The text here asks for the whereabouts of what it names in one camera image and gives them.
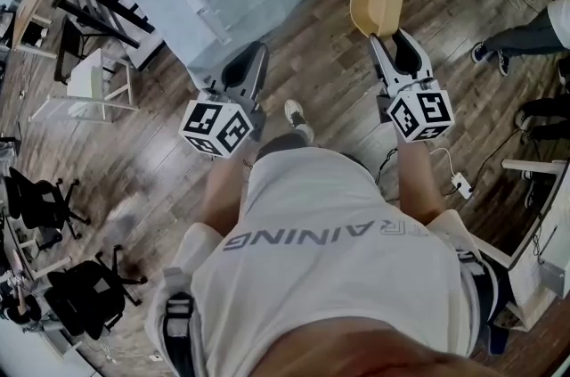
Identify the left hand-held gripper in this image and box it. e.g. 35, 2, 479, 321
178, 40, 271, 160

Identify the black office chair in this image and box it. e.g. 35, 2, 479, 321
6, 165, 93, 252
43, 244, 149, 341

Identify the person's left forearm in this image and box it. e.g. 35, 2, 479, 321
195, 154, 253, 234

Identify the white step stool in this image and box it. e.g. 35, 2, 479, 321
28, 47, 140, 126

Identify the person's white t-shirt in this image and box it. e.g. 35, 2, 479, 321
144, 147, 481, 377

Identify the black harness strap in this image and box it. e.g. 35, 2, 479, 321
457, 249, 512, 357
160, 266, 198, 377

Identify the wooden desk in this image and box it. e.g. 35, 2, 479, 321
11, 0, 61, 53

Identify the white desk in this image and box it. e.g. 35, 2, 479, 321
501, 158, 570, 332

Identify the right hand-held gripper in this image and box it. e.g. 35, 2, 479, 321
368, 28, 456, 143

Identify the person's white shoe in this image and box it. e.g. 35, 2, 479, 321
283, 98, 315, 143

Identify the black mesh chair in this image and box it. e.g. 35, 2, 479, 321
53, 15, 104, 86

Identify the person's dark trouser leg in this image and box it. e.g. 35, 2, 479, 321
255, 132, 313, 165

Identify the person's right forearm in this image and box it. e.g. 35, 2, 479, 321
395, 138, 449, 229

